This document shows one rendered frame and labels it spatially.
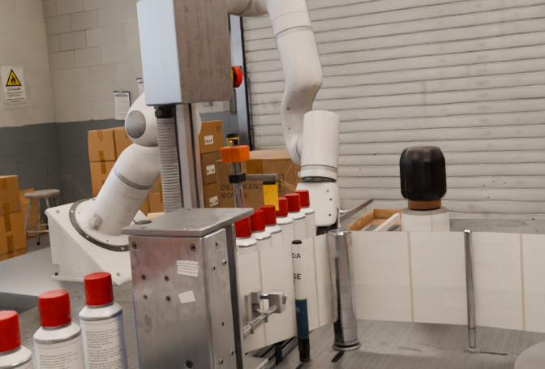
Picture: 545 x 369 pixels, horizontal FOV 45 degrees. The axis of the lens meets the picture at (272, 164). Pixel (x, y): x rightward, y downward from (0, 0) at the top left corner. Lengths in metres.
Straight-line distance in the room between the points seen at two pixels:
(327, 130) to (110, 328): 0.81
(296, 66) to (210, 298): 0.84
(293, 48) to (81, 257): 0.81
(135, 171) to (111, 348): 1.01
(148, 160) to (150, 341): 1.04
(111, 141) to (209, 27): 4.22
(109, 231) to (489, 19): 4.15
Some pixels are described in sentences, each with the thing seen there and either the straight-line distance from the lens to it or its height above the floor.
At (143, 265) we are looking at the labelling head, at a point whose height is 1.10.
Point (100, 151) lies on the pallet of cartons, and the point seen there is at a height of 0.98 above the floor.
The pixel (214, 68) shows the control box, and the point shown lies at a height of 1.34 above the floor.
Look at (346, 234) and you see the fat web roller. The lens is 1.04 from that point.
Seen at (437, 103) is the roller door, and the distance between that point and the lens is 5.61.
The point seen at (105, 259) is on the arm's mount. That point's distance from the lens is 1.85.
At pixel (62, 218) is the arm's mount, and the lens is 1.91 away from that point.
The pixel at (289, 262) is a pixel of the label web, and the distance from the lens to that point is 1.01.
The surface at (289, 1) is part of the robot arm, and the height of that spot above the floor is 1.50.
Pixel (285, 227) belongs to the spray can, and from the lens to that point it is 1.30.
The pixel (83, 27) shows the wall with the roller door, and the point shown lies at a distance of 7.77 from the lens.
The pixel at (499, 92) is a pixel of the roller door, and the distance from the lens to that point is 5.50.
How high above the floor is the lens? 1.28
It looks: 6 degrees down
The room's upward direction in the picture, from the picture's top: 4 degrees counter-clockwise
